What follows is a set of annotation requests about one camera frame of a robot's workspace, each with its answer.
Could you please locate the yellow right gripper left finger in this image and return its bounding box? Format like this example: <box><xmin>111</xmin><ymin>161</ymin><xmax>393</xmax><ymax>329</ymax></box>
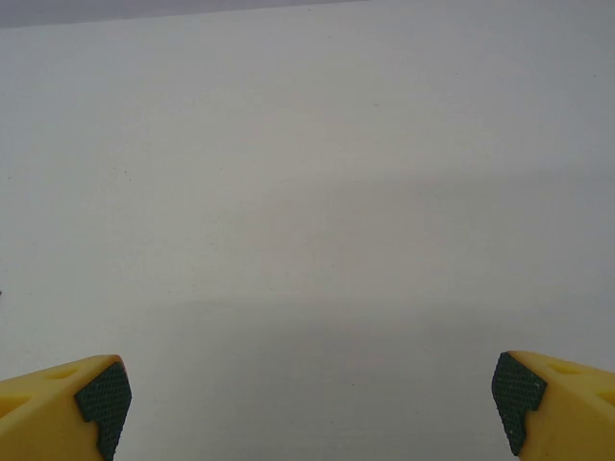
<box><xmin>0</xmin><ymin>353</ymin><xmax>133</xmax><ymax>461</ymax></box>

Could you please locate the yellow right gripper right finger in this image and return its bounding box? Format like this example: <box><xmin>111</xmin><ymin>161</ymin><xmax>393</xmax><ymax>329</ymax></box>
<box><xmin>491</xmin><ymin>351</ymin><xmax>615</xmax><ymax>461</ymax></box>

